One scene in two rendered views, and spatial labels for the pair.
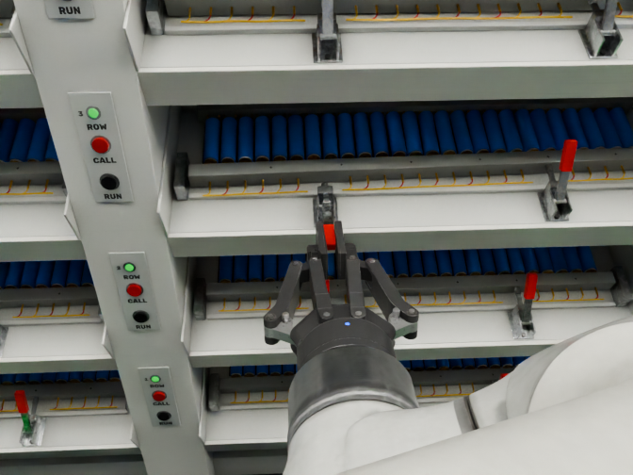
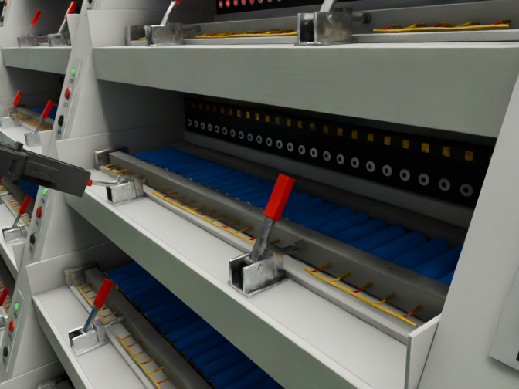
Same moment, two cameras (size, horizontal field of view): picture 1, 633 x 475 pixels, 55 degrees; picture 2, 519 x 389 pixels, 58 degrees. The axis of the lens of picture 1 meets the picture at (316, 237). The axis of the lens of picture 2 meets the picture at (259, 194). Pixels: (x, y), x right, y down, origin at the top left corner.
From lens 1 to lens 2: 0.72 m
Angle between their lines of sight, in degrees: 57
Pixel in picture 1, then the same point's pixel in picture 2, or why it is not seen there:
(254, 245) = (84, 204)
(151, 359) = (24, 285)
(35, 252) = not seen: hidden behind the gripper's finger
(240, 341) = (55, 310)
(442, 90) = (195, 79)
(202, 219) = not seen: hidden behind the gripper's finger
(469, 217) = (184, 245)
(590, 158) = (350, 255)
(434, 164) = (215, 197)
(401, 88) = (175, 72)
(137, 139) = (78, 93)
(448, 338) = not seen: outside the picture
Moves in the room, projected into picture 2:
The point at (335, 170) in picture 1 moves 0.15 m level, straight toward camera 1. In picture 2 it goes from (161, 175) to (30, 147)
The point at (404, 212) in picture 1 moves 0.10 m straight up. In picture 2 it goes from (157, 221) to (181, 130)
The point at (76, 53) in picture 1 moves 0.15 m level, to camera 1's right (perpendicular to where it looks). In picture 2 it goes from (83, 35) to (116, 31)
